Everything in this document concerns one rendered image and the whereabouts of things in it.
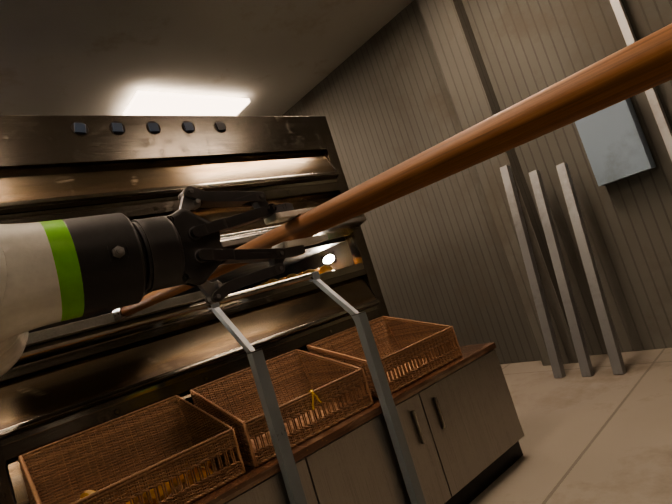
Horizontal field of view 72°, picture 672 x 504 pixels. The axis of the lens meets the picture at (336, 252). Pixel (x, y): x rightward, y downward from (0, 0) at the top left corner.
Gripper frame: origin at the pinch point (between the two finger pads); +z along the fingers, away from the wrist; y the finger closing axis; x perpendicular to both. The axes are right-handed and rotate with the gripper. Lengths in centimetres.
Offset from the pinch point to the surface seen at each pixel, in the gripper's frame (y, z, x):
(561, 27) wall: -126, 333, -82
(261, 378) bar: 32, 36, -92
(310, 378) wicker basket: 50, 85, -143
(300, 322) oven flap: 24, 93, -151
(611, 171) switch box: -13, 321, -75
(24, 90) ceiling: -209, 35, -370
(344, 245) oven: -11, 147, -165
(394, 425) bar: 68, 84, -91
